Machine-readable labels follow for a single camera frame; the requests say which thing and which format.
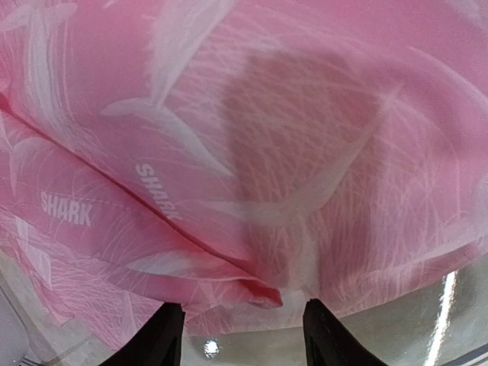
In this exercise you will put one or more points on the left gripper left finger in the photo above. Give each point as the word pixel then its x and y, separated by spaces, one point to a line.
pixel 157 343

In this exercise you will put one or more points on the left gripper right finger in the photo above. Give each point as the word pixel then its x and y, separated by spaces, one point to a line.
pixel 329 343

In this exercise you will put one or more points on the pink printed garment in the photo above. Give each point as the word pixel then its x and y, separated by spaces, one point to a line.
pixel 240 157

